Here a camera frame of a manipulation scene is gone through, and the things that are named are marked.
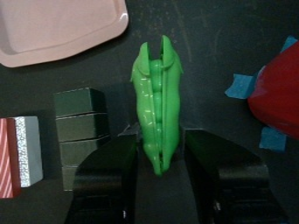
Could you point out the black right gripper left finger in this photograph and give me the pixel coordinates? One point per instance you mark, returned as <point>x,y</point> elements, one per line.
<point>105,180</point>

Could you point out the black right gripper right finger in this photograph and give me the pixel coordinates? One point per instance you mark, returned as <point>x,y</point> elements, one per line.
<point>230,183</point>

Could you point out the green toy pea pod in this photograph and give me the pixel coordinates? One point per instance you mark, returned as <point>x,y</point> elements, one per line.
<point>158,102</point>

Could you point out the blue tape piece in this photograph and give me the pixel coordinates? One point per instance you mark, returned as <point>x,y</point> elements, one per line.
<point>241,86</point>
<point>289,43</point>
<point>273,139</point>

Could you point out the dark green segmented block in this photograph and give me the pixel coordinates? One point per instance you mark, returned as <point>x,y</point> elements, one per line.
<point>79,128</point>

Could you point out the red striped grey toy block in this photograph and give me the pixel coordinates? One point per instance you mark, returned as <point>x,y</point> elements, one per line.
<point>19,156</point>

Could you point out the red plastic bowl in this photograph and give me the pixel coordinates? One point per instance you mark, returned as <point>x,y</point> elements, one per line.
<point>278,90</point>

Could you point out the pink plastic plate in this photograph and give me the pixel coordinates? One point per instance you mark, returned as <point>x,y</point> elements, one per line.
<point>58,27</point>

